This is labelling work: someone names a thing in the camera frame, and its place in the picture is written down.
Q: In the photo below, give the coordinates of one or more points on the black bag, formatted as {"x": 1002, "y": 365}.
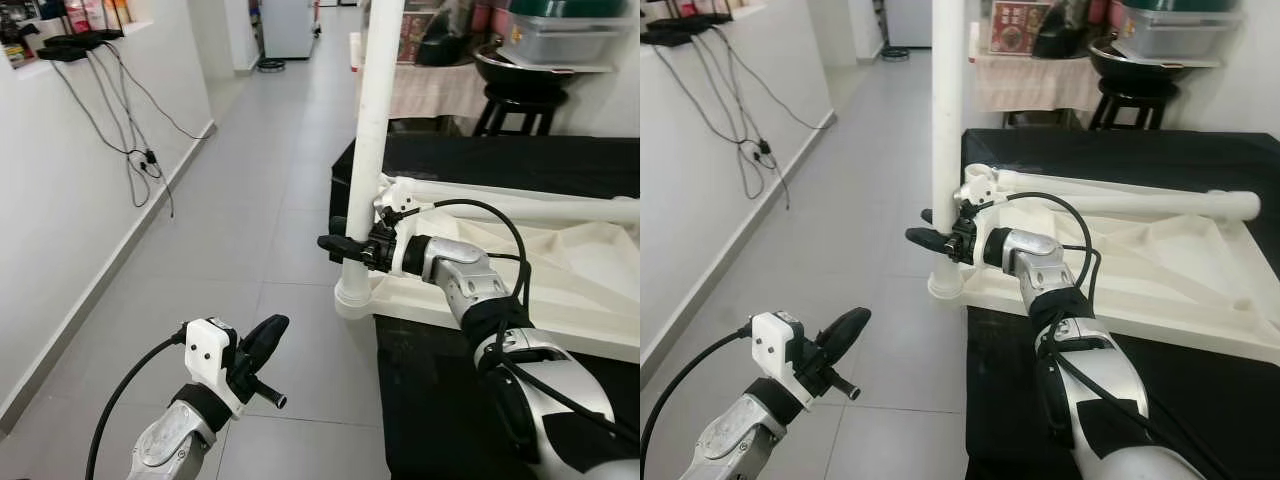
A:
{"x": 445, "y": 45}
{"x": 1062, "y": 40}

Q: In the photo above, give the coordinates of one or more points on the white plastic table top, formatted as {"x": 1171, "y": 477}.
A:
{"x": 580, "y": 290}
{"x": 1180, "y": 290}

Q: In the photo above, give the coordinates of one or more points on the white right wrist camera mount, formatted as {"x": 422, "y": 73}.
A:
{"x": 395, "y": 205}
{"x": 975, "y": 195}

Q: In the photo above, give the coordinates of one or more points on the red printed cardboard box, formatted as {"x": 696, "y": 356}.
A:
{"x": 415, "y": 38}
{"x": 1018, "y": 28}

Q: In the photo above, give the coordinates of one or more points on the black router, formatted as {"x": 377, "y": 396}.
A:
{"x": 690, "y": 28}
{"x": 85, "y": 42}

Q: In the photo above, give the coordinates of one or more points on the black round floor stand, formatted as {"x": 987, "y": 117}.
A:
{"x": 895, "y": 53}
{"x": 271, "y": 66}

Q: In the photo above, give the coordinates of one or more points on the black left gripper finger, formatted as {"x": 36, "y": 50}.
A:
{"x": 268, "y": 338}
{"x": 845, "y": 335}

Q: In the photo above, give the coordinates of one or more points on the white refrigerator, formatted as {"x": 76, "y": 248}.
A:
{"x": 908, "y": 22}
{"x": 288, "y": 30}

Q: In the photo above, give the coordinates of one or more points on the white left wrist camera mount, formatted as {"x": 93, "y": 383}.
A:
{"x": 778, "y": 345}
{"x": 210, "y": 350}

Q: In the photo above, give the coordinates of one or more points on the black stool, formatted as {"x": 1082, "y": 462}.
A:
{"x": 1130, "y": 100}
{"x": 520, "y": 105}

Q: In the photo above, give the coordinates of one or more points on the beige cloth covered table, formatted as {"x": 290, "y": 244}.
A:
{"x": 440, "y": 95}
{"x": 1040, "y": 85}

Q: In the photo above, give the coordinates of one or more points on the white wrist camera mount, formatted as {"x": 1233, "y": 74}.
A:
{"x": 975, "y": 195}
{"x": 778, "y": 345}
{"x": 395, "y": 205}
{"x": 210, "y": 350}

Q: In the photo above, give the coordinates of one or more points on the clear container green lid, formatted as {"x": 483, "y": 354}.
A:
{"x": 1180, "y": 32}
{"x": 570, "y": 35}

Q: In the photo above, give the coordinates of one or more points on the black tablecloth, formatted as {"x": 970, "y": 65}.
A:
{"x": 500, "y": 160}
{"x": 1100, "y": 155}

